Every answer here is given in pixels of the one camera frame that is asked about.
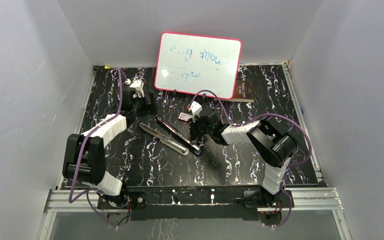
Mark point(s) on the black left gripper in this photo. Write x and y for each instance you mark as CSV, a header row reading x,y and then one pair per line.
x,y
149,109

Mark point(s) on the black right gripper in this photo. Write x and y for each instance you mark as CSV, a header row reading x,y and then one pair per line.
x,y
193,126

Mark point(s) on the red white staple box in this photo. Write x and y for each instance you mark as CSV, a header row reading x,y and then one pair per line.
x,y
184,117

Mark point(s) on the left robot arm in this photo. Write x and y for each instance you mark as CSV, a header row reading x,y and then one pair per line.
x,y
84,158

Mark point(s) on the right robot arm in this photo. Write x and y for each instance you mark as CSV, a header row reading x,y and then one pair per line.
x,y
275,143

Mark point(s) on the brown Three Days book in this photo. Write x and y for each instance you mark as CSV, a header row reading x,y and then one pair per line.
x,y
243,92

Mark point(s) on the pink framed whiteboard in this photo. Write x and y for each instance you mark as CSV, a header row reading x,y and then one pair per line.
x,y
191,63

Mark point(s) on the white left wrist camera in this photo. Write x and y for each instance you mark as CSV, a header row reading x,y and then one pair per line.
x,y
137,85

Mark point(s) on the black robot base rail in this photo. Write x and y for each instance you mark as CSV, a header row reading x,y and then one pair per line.
x,y
247,202

